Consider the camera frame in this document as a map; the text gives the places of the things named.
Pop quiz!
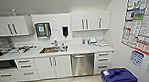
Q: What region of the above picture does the stainless steel dishwasher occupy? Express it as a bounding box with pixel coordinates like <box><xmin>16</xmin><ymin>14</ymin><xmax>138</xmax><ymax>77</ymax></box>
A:
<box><xmin>70</xmin><ymin>52</ymin><xmax>97</xmax><ymax>78</ymax></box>

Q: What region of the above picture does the blue dish soap bottle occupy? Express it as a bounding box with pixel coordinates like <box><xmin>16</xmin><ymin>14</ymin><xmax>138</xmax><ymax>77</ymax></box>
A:
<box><xmin>81</xmin><ymin>38</ymin><xmax>87</xmax><ymax>46</ymax></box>

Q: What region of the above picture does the white two-door sink cabinet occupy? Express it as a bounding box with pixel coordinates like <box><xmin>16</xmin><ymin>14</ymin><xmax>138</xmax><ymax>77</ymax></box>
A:
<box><xmin>33</xmin><ymin>54</ymin><xmax>74</xmax><ymax>80</ymax></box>

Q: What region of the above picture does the steel paper towel dispenser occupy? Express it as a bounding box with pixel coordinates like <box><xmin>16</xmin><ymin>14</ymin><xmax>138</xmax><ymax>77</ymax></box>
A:
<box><xmin>33</xmin><ymin>21</ymin><xmax>53</xmax><ymax>39</ymax></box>

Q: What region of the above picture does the white drawer unit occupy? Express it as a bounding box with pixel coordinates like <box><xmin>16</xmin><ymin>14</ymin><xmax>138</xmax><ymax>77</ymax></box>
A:
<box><xmin>15</xmin><ymin>57</ymin><xmax>39</xmax><ymax>82</ymax></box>
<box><xmin>93</xmin><ymin>51</ymin><xmax>114</xmax><ymax>75</ymax></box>

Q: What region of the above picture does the grey bin with blue lid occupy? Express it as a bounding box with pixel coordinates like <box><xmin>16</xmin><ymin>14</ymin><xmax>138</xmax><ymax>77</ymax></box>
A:
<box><xmin>99</xmin><ymin>66</ymin><xmax>139</xmax><ymax>82</ymax></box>

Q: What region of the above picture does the teal bottle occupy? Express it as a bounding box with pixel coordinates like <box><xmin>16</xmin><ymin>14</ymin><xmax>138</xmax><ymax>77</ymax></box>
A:
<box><xmin>10</xmin><ymin>9</ymin><xmax>17</xmax><ymax>18</ymax></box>

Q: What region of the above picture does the black built-in microwave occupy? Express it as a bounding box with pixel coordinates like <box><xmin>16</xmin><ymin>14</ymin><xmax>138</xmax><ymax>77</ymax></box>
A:
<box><xmin>0</xmin><ymin>59</ymin><xmax>18</xmax><ymax>72</ymax></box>

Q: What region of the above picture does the white drawer under microwave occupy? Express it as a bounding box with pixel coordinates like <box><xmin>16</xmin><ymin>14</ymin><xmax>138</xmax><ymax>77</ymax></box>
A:
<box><xmin>0</xmin><ymin>68</ymin><xmax>21</xmax><ymax>82</ymax></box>

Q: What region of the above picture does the black wall soap dispenser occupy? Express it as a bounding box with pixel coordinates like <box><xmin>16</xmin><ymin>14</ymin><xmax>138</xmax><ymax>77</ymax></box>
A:
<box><xmin>61</xmin><ymin>24</ymin><xmax>70</xmax><ymax>39</ymax></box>

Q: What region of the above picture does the large colourful wall poster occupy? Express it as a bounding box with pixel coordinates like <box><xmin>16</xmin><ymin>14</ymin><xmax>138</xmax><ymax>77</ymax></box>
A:
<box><xmin>118</xmin><ymin>0</ymin><xmax>149</xmax><ymax>62</ymax></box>

